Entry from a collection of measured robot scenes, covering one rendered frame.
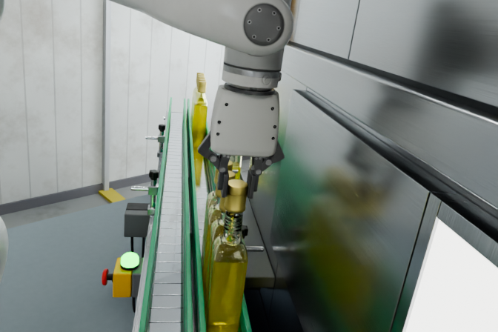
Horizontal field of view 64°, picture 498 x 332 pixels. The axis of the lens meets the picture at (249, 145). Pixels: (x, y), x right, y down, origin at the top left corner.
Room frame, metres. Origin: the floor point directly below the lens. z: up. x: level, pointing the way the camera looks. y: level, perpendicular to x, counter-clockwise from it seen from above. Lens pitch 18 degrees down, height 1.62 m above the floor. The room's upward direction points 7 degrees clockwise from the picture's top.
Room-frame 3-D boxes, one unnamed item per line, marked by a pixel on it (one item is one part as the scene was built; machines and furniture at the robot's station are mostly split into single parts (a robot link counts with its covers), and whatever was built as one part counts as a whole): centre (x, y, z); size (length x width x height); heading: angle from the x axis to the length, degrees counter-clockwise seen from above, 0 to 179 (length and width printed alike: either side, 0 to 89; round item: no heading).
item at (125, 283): (0.84, 0.26, 0.96); 0.07 x 0.07 x 0.07; 11
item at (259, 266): (1.25, 0.04, 1.01); 0.95 x 0.09 x 0.11; 11
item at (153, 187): (1.02, 0.27, 1.11); 0.07 x 0.04 x 0.13; 101
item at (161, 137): (1.47, 0.36, 1.11); 0.07 x 0.04 x 0.13; 101
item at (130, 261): (0.85, 0.26, 1.01); 0.04 x 0.04 x 0.03
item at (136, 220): (1.12, 0.32, 0.96); 0.08 x 0.08 x 0.08; 11
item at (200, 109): (1.67, 0.22, 1.19); 0.06 x 0.06 x 0.28; 11
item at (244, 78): (0.59, 0.01, 1.53); 0.09 x 0.08 x 0.03; 101
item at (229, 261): (0.58, 0.01, 1.16); 0.06 x 0.06 x 0.21; 10
